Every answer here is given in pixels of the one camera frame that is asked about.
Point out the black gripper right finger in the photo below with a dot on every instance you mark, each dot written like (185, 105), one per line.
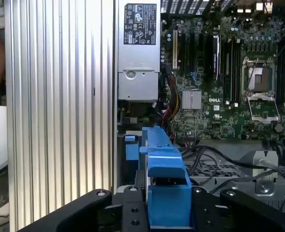
(231, 212)

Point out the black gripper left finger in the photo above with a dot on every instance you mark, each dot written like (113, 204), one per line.
(130, 210)

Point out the blue disk carrier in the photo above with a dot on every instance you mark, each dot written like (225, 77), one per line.
(166, 174)

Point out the metal disk bay cage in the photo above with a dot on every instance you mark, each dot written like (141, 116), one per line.
(265, 183)

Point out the white expansion slot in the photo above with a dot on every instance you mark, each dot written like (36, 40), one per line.
(175, 49)

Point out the blue plastic bay clip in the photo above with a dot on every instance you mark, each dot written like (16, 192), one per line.
(130, 141)

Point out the round coin cell battery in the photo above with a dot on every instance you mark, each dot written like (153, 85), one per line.
(279, 127)

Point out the green motherboard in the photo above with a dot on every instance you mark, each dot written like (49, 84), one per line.
(205, 116)

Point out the metal socket cover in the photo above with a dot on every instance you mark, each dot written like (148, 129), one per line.
(251, 108)

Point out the silver chipset heatsink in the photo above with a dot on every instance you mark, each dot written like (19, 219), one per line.
(191, 99)

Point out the black open PC case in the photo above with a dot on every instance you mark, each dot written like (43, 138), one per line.
(115, 72)

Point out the CPU socket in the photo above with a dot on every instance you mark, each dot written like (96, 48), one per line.
(258, 76)

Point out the silver power supply unit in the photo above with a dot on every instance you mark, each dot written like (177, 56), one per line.
(138, 60)

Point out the black graphics card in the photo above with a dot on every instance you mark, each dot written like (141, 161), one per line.
(216, 58)

